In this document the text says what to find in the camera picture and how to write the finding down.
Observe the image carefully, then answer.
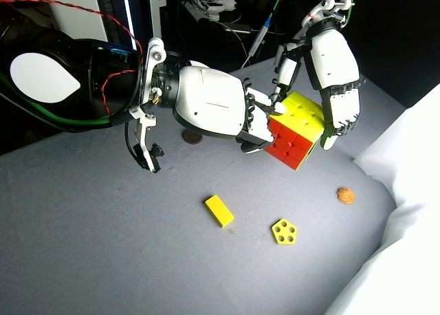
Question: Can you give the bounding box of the white sheet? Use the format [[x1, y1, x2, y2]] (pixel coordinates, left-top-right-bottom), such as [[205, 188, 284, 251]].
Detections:
[[324, 83, 440, 315]]

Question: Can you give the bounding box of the grey table cloth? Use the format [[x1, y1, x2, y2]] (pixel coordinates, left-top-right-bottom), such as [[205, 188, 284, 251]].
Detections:
[[0, 58, 406, 315]]

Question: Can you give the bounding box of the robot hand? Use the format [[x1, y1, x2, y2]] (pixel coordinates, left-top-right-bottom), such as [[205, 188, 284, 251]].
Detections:
[[270, 28, 366, 151], [172, 60, 289, 155]]

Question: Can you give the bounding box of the multicoloured puzzle cube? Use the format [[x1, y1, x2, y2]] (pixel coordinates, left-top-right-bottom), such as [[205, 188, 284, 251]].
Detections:
[[263, 90, 327, 171]]

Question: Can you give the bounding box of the orange swirl toy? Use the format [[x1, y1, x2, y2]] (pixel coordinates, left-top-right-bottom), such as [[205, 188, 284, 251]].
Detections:
[[335, 186, 357, 205]]

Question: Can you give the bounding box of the yellow rectangular block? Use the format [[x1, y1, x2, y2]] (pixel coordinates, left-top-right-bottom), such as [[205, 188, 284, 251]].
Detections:
[[203, 194, 236, 228]]

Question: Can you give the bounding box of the yellow pentagon block with holes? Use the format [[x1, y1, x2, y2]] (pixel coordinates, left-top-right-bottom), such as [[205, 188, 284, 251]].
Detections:
[[270, 218, 298, 246]]

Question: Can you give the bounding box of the dark flat device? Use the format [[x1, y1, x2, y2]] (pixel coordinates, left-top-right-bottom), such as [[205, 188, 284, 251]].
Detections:
[[223, 21, 254, 34]]

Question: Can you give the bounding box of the white robot body column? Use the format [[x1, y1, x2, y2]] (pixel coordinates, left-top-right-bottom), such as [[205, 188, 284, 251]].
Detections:
[[40, 0, 168, 54]]

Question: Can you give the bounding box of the white mechanical device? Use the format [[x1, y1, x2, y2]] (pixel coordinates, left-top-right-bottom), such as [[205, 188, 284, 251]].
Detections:
[[187, 0, 238, 22]]

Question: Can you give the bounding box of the brown round disc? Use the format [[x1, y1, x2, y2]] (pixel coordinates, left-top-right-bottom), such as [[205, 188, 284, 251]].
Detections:
[[181, 129, 204, 145]]

